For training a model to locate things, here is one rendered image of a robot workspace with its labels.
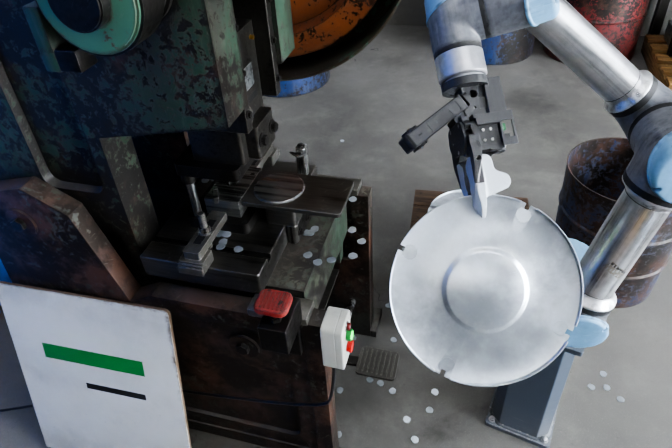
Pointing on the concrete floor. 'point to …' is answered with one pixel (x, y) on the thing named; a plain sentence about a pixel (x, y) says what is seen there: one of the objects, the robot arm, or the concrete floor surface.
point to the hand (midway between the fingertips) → (475, 210)
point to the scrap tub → (635, 285)
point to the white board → (97, 369)
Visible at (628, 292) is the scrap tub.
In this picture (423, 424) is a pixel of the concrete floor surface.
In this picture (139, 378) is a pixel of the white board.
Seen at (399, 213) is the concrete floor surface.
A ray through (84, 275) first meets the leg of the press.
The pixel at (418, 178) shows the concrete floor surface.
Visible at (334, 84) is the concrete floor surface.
